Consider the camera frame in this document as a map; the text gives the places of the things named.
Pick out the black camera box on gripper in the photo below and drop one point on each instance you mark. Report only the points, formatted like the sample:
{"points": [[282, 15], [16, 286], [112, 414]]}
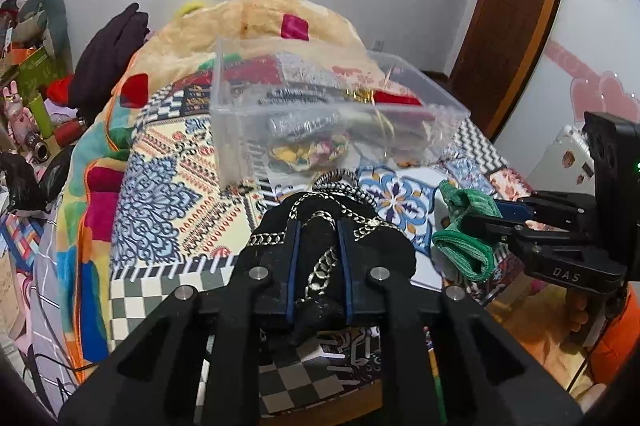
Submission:
{"points": [[614, 148]]}

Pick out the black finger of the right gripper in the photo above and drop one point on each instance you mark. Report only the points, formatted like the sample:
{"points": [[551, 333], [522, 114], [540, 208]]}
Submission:
{"points": [[494, 230]]}

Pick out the colourful patchwork blanket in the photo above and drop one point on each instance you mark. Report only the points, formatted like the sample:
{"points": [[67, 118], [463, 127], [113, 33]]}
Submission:
{"points": [[85, 217]]}

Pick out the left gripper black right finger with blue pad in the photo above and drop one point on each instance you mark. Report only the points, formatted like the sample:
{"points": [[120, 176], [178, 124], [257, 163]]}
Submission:
{"points": [[445, 360]]}

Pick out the grey green plush toy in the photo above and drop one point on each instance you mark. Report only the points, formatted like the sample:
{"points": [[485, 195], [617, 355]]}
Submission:
{"points": [[45, 21]]}

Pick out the black patterned fabric bag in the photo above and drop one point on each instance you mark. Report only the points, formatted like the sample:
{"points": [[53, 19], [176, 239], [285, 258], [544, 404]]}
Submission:
{"points": [[328, 237]]}

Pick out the patterned bed sheet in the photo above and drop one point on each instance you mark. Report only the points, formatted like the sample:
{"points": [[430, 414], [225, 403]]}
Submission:
{"points": [[174, 225]]}

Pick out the yellow green plush item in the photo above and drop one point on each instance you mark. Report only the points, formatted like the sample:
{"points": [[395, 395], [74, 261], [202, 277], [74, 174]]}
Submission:
{"points": [[190, 6]]}

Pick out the green bottle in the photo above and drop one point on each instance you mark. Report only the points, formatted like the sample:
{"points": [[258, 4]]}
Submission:
{"points": [[41, 115]]}

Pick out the black plastic bag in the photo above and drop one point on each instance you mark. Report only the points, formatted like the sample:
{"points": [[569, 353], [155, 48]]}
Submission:
{"points": [[26, 193]]}

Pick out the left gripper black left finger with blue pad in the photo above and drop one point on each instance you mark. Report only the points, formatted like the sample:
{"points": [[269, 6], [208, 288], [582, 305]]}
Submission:
{"points": [[193, 360]]}

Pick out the green cardboard box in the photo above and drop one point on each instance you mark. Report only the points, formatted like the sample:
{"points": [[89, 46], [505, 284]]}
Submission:
{"points": [[37, 71]]}

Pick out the wall power socket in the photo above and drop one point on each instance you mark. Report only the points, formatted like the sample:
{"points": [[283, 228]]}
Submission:
{"points": [[378, 45]]}

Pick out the floral scrunchie cloth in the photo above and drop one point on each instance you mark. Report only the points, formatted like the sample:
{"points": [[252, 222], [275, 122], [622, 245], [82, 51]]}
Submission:
{"points": [[310, 155]]}

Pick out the clear plastic storage box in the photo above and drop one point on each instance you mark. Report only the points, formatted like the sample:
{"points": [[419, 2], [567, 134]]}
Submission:
{"points": [[272, 91]]}

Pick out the person's right hand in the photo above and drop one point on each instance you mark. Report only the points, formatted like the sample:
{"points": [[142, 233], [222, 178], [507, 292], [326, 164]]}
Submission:
{"points": [[576, 302]]}

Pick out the dark purple garment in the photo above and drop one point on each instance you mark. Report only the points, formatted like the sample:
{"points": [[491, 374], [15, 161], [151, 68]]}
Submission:
{"points": [[104, 60]]}

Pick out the brown wooden door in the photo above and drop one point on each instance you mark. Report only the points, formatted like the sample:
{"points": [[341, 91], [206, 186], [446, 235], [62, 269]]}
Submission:
{"points": [[500, 50]]}

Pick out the green knitted cloth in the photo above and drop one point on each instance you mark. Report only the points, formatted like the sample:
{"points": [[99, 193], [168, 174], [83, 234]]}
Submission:
{"points": [[471, 255]]}

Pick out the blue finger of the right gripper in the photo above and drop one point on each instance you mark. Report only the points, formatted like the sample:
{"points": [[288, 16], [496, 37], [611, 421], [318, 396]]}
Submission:
{"points": [[528, 208]]}

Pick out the pink bunny doll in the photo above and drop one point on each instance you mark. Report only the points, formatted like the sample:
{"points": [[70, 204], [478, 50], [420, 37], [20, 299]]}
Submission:
{"points": [[20, 120]]}

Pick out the red thermos bottle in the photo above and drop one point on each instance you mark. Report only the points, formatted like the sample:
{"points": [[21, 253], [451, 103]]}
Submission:
{"points": [[69, 132]]}

